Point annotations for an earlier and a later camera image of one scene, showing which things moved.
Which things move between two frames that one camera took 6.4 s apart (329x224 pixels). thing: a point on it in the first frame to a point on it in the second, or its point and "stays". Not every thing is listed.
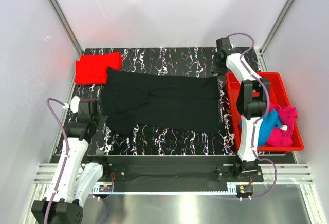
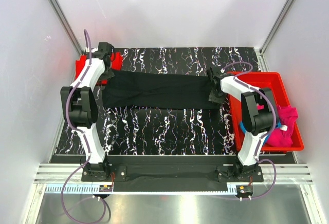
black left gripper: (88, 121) to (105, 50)
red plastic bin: (233, 85) stays
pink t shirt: (282, 136) stays
